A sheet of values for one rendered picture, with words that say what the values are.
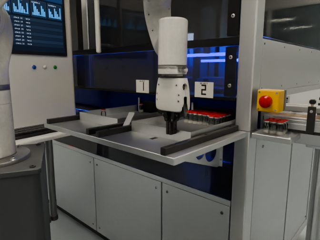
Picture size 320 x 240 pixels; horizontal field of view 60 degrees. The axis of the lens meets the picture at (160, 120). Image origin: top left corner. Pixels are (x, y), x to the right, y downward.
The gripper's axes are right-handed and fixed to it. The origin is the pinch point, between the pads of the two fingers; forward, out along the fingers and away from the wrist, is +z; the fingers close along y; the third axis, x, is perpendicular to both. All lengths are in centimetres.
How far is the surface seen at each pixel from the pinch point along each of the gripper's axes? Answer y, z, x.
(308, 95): 81, 25, -488
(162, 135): 5.1, 3.4, -1.7
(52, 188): 100, 53, -10
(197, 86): 9.8, -10.8, -27.5
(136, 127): 17.2, 2.8, -1.8
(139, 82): 43, -12, -28
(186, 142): -8.3, 2.6, 3.2
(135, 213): 47, 58, -28
